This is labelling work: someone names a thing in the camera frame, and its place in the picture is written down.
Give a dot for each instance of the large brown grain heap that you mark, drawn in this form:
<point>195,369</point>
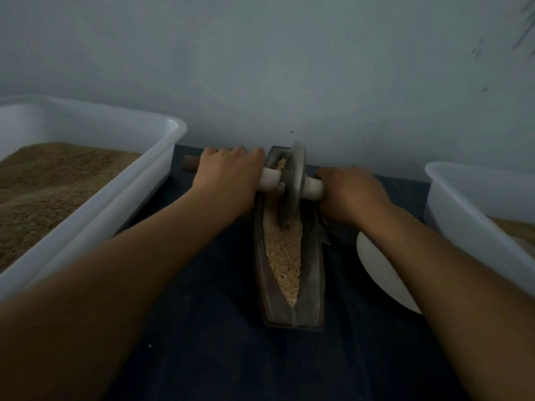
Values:
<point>42,196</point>
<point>518,231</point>

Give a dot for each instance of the dark blue table cloth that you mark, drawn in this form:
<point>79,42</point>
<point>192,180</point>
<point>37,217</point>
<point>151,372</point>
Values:
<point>217,355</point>

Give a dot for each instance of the boat-shaped metal grinding trough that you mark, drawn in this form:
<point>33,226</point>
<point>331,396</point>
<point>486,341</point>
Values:
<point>305,313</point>

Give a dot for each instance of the person's right hand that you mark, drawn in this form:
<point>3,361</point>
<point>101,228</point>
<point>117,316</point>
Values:
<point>353,196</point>

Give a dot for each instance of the white round plate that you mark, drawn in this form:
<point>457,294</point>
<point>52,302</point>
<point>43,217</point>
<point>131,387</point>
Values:
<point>384,267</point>

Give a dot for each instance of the white plastic tub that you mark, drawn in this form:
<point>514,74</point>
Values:
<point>476,225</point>
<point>130,196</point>

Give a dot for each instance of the person's left forearm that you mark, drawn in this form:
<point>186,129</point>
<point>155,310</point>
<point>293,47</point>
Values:
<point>88,309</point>

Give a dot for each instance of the person's left hand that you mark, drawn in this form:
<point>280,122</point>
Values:
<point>230,175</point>

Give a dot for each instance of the person's right forearm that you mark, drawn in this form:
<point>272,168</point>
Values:
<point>464,309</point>

